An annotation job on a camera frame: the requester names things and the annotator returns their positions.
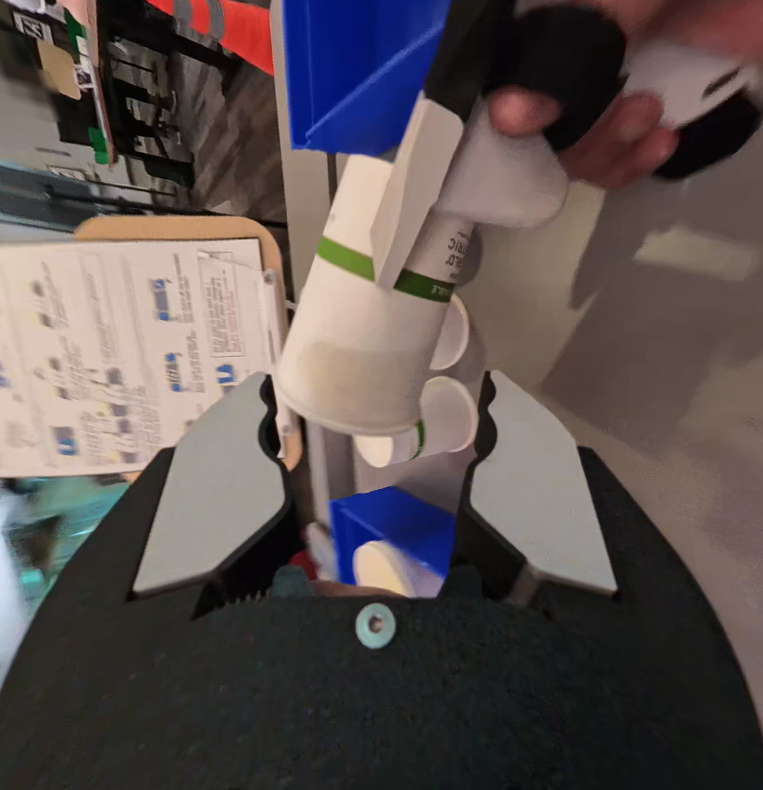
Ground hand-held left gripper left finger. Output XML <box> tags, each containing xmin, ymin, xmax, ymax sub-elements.
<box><xmin>131</xmin><ymin>372</ymin><xmax>295</xmax><ymax>602</ymax></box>

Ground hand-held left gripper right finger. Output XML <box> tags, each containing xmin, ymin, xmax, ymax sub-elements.
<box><xmin>454</xmin><ymin>370</ymin><xmax>619</xmax><ymax>604</ymax></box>

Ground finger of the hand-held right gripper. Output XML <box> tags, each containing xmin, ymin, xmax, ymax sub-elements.
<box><xmin>369</xmin><ymin>98</ymin><xmax>572</xmax><ymax>292</ymax></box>

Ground white paper cup green band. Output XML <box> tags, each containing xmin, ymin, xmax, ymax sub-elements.
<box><xmin>354</xmin><ymin>375</ymin><xmax>480</xmax><ymax>469</ymax></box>
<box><xmin>428</xmin><ymin>293</ymin><xmax>472</xmax><ymax>372</ymax></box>
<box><xmin>277</xmin><ymin>154</ymin><xmax>481</xmax><ymax>436</ymax></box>

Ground blue plastic bin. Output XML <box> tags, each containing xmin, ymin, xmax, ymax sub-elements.
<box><xmin>328</xmin><ymin>486</ymin><xmax>458</xmax><ymax>601</ymax></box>
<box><xmin>283</xmin><ymin>0</ymin><xmax>454</xmax><ymax>156</ymax></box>

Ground stack of white paper cups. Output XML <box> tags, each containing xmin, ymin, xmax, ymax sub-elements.
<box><xmin>352</xmin><ymin>540</ymin><xmax>448</xmax><ymax>601</ymax></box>

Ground person's right hand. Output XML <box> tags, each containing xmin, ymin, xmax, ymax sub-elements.
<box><xmin>488</xmin><ymin>0</ymin><xmax>763</xmax><ymax>191</ymax></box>

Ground wooden instruction board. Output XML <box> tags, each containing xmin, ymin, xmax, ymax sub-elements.
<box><xmin>0</xmin><ymin>215</ymin><xmax>305</xmax><ymax>481</ymax></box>

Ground wooden desk black legs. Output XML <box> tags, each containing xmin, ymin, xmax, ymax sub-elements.
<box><xmin>54</xmin><ymin>0</ymin><xmax>234</xmax><ymax>189</ymax></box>

